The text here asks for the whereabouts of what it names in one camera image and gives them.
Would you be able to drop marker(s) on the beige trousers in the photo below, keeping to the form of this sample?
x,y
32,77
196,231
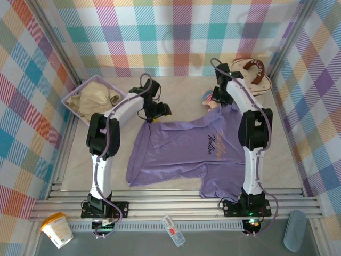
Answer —
x,y
93,100

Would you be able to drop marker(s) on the blue-grey pouch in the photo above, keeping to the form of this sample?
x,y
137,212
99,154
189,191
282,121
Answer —
x,y
294,232

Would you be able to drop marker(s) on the purple T-shirt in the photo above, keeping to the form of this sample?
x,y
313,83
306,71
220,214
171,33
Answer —
x,y
181,154

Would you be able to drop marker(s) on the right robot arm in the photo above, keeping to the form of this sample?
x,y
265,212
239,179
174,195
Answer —
x,y
253,170

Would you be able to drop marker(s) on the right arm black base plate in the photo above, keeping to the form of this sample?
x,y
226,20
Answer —
x,y
231,208

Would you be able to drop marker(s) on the white orange yogurt cup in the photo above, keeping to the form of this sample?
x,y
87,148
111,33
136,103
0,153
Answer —
x,y
57,232

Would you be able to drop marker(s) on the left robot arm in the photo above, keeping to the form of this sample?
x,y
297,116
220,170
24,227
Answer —
x,y
102,170

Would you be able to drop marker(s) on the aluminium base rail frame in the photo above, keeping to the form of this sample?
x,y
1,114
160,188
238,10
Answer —
x,y
173,206

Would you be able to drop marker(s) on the clear plastic labelled packet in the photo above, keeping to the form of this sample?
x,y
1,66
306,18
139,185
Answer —
x,y
173,230

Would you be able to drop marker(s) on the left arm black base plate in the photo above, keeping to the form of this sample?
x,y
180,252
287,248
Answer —
x,y
120,209

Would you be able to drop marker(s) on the lavender plastic basket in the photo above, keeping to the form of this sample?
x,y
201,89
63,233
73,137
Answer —
x,y
72,102

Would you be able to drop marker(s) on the aluminium frame post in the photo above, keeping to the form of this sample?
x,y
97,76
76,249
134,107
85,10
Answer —
x,y
292,40
57,40

